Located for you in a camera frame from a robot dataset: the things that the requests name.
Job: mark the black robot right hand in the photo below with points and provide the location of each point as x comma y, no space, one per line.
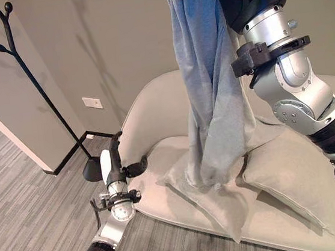
236,2

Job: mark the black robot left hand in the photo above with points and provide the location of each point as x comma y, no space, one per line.
112,168

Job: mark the light blue garment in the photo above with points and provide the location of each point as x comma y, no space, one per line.
206,96

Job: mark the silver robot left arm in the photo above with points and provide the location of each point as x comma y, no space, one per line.
121,211

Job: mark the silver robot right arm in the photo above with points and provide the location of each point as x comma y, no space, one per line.
296,86

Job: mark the beige fabric sofa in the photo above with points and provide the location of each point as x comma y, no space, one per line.
153,103

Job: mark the black branch-shaped coat rack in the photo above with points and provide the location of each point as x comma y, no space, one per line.
34,81

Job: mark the black baseboard strip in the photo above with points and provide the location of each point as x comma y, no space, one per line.
68,155

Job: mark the beige square cushion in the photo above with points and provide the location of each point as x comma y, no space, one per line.
216,207
288,172

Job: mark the white wall socket plate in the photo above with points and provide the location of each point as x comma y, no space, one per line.
92,102

